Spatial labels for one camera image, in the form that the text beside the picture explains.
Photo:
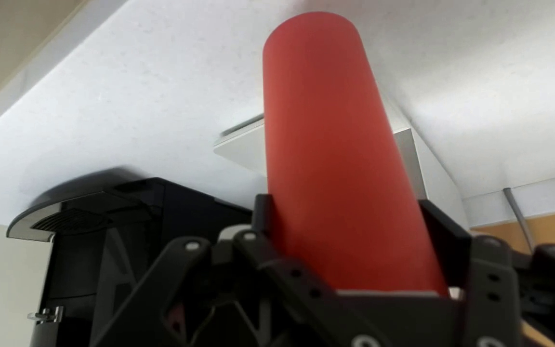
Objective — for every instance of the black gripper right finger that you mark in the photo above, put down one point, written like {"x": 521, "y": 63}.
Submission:
{"x": 490, "y": 289}

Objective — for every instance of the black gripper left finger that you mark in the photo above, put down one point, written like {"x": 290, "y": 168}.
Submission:
{"x": 182, "y": 289}

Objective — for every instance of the red plastic cup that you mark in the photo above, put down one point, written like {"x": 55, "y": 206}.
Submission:
{"x": 336, "y": 160}

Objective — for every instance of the silver white water dispenser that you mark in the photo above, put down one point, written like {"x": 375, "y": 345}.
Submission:
{"x": 242, "y": 146}

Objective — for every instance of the black countertop appliance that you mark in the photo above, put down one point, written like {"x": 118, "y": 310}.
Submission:
{"x": 86, "y": 256}

